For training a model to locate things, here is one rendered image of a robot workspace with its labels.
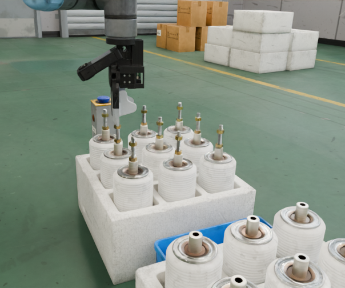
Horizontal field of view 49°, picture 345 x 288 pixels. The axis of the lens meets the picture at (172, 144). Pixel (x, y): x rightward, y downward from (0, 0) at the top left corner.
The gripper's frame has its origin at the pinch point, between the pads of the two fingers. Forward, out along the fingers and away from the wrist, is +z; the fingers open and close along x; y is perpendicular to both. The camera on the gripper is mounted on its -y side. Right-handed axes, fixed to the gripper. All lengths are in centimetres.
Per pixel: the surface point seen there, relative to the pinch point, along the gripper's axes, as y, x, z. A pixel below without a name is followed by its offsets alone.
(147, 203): 6.5, -15.3, 16.2
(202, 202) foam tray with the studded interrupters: 19.9, -15.7, 17.1
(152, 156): 9.7, -1.4, 10.5
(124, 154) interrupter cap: 2.6, -0.4, 9.7
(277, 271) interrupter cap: 21, -50, 9
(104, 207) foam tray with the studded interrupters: -3.7, -14.5, 16.9
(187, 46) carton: 115, 373, 28
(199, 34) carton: 133, 384, 14
